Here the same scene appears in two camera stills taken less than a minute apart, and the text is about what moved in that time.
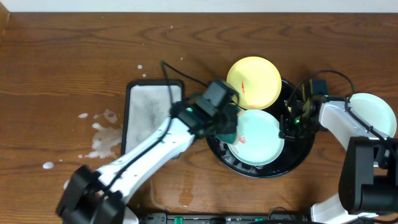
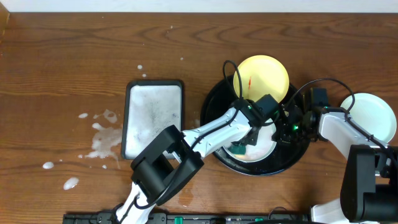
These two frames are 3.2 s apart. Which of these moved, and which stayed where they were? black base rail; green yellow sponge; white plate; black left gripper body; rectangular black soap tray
Moved: black left gripper body; green yellow sponge
Stayed: black base rail; white plate; rectangular black soap tray
